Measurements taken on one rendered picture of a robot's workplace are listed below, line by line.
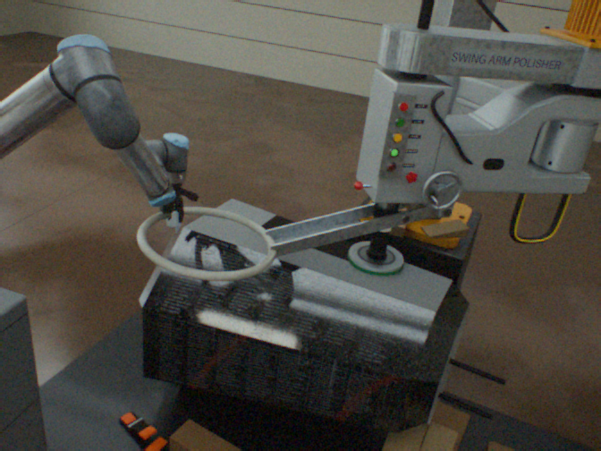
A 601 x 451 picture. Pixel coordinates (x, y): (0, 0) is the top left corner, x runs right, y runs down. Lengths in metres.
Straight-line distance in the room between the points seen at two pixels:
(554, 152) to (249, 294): 1.24
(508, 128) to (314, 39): 6.50
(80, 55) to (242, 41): 7.39
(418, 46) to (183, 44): 7.60
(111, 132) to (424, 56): 0.96
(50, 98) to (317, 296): 1.11
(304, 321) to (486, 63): 1.06
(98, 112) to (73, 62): 0.13
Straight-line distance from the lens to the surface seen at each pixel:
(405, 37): 1.82
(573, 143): 2.26
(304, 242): 2.00
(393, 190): 1.95
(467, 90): 2.53
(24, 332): 2.04
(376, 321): 2.00
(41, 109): 1.54
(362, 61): 8.25
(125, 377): 2.87
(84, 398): 2.80
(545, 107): 2.12
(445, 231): 2.72
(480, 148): 2.04
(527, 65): 2.01
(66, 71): 1.48
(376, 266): 2.12
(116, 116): 1.42
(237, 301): 2.12
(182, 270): 1.81
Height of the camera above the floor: 1.96
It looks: 27 degrees down
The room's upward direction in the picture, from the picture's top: 7 degrees clockwise
